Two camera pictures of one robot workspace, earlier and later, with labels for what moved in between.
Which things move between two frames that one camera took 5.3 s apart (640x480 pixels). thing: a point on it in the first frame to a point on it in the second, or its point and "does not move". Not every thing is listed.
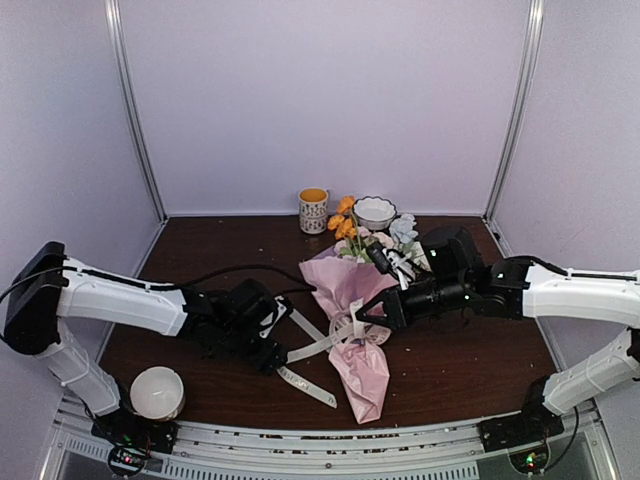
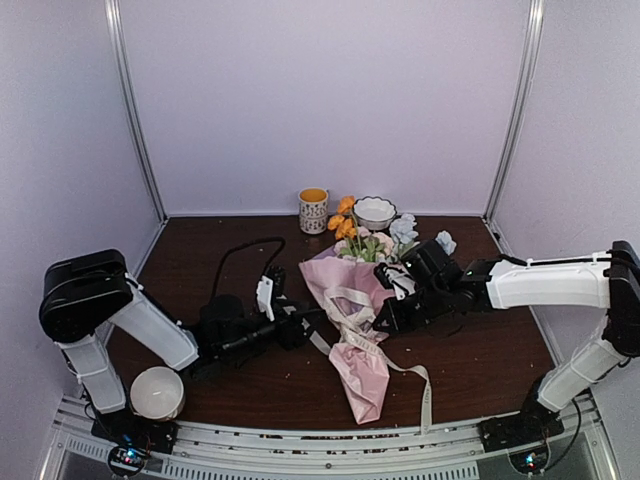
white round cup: x=157 y=393 does not move
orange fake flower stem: x=345 y=224 does not move
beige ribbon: x=350 y=323 to x=349 y=293
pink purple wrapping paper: x=347 y=285 does not move
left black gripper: x=268 y=359 to x=288 y=339
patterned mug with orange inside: x=313 y=210 does not move
